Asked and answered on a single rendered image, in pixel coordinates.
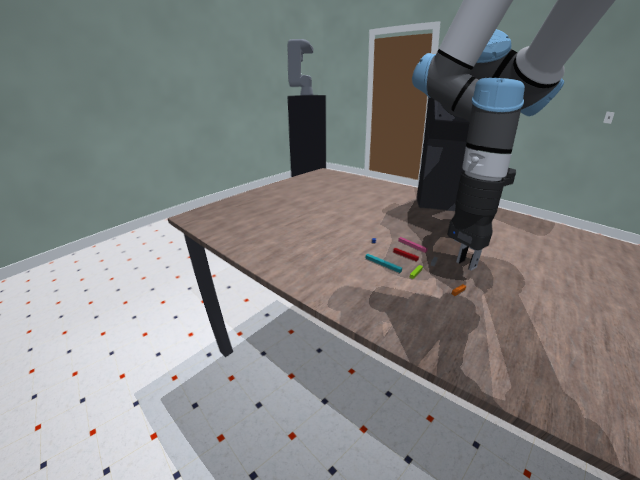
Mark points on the lime green rod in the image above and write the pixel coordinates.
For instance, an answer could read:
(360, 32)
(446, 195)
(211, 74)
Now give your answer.
(416, 272)

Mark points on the pink rod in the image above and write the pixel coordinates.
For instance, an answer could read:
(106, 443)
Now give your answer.
(412, 244)

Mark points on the red rod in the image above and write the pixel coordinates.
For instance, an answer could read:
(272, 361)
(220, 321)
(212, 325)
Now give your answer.
(405, 254)

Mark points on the turquoise rod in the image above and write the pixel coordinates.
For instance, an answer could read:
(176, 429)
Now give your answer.
(383, 263)

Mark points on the orange rod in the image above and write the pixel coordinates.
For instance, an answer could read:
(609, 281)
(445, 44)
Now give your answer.
(458, 290)

